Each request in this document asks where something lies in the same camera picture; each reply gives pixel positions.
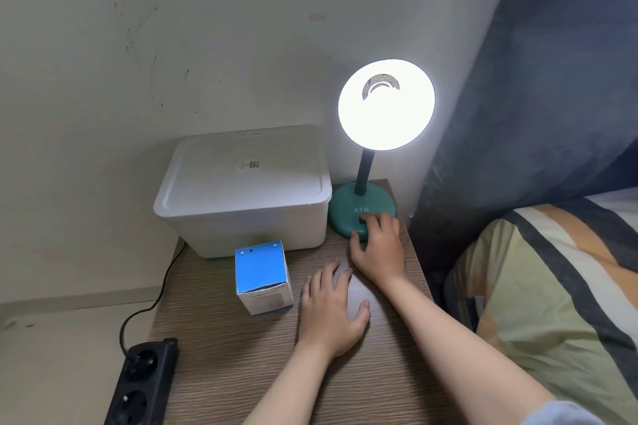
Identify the person's right forearm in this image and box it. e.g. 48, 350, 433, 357
371, 272, 557, 425

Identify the person's left hand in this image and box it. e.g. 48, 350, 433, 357
298, 261, 372, 359

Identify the blue and white carton box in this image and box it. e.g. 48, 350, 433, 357
234, 240, 294, 317

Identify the black power strip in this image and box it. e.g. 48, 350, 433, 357
103, 337, 179, 425

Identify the black power cable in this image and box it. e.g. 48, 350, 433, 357
119, 238, 186, 357

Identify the teal desk lamp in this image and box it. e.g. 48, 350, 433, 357
327, 59, 436, 243

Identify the person's right hand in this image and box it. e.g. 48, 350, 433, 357
349, 213, 407, 286

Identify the striped bed cover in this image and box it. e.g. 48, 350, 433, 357
443, 187, 638, 425

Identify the person's left forearm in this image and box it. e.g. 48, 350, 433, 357
238, 338, 346, 425

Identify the light blue sleeve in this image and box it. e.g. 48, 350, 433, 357
517, 400, 607, 425

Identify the white plastic storage box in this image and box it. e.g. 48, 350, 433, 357
160, 193, 332, 260

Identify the white storage box lid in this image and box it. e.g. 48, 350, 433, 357
153, 124, 334, 217

